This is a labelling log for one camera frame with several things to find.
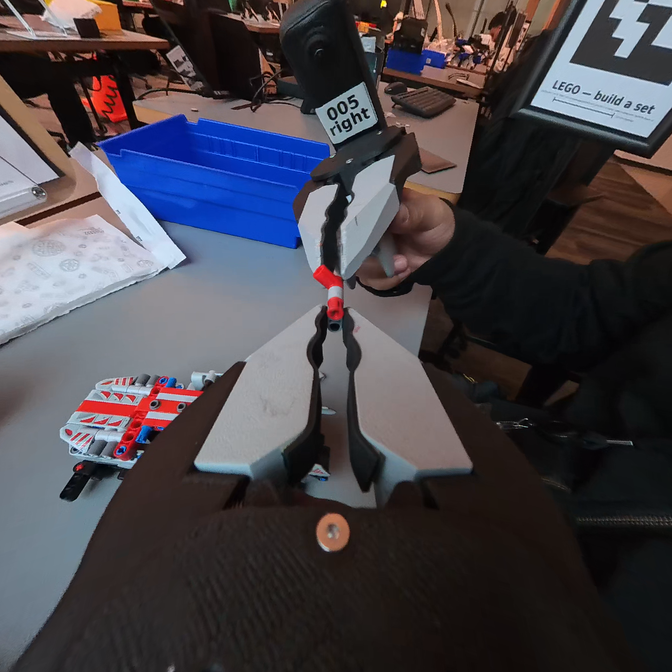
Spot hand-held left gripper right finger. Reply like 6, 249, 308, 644
342, 308, 474, 507

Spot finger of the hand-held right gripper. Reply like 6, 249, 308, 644
335, 155, 401, 280
293, 180, 341, 276

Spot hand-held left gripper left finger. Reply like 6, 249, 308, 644
194, 304, 327, 499

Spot red and white lego piece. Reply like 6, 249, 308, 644
313, 264, 348, 334

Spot person's right forearm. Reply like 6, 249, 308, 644
404, 202, 672, 381

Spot red grey lego vehicle model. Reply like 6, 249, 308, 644
59, 370, 228, 503

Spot person's right hand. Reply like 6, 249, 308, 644
358, 188, 456, 296

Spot brown leather pad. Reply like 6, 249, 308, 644
419, 149, 458, 174

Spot black monitor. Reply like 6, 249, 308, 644
209, 9, 264, 102

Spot blue storage bins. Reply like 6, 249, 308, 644
385, 47, 448, 75

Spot black keyboard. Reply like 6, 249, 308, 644
391, 86, 457, 119

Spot blue plastic bin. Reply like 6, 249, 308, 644
97, 114, 333, 250

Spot black white printed card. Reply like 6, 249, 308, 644
166, 44, 204, 91

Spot narrow white paper bag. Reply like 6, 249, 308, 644
69, 142, 188, 270

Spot yellow box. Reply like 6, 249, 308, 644
92, 0, 123, 32

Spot wooden table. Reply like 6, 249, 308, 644
0, 15, 172, 132

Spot black framed marker sign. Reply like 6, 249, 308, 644
510, 0, 672, 159

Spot wooden stand with paper sheet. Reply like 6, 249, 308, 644
0, 78, 102, 222

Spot clear acrylic stand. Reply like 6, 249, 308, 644
0, 0, 70, 41

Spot black cable bundle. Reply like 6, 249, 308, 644
230, 78, 306, 112

